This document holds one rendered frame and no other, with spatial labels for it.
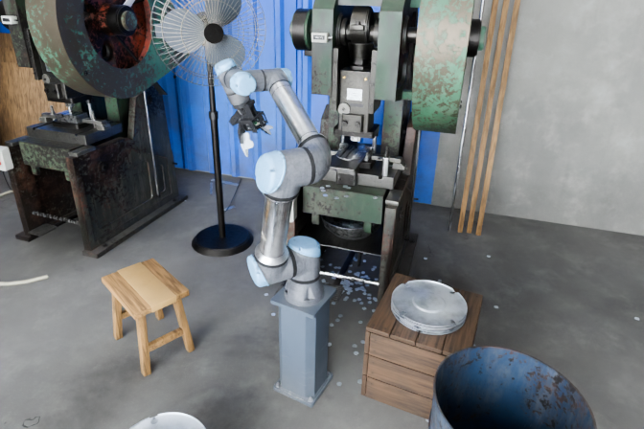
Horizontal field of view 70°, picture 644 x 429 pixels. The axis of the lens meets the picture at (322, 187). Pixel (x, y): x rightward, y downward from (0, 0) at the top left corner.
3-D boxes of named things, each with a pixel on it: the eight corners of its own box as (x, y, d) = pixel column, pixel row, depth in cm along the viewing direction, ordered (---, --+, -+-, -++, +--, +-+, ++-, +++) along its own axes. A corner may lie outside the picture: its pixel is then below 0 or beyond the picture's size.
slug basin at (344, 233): (376, 251, 230) (377, 233, 226) (311, 239, 239) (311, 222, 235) (387, 221, 260) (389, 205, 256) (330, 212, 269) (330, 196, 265)
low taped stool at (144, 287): (112, 336, 215) (100, 276, 202) (161, 314, 230) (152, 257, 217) (145, 378, 193) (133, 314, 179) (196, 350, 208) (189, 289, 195)
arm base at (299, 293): (311, 311, 165) (311, 288, 161) (276, 298, 171) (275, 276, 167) (331, 289, 177) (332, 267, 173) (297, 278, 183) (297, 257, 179)
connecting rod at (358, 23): (367, 88, 207) (372, 7, 194) (340, 86, 211) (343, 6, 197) (376, 80, 226) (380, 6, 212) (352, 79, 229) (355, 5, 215)
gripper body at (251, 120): (257, 135, 169) (243, 106, 162) (241, 134, 174) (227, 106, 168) (269, 124, 174) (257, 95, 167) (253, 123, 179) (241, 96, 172)
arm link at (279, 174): (294, 284, 165) (318, 160, 131) (255, 297, 158) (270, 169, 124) (281, 260, 172) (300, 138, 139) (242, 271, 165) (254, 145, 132)
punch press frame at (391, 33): (379, 287, 228) (404, -7, 174) (297, 271, 239) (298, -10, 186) (402, 217, 298) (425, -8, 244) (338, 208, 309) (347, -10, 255)
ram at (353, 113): (366, 135, 213) (370, 70, 202) (334, 131, 217) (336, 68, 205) (373, 125, 229) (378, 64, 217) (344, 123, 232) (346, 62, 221)
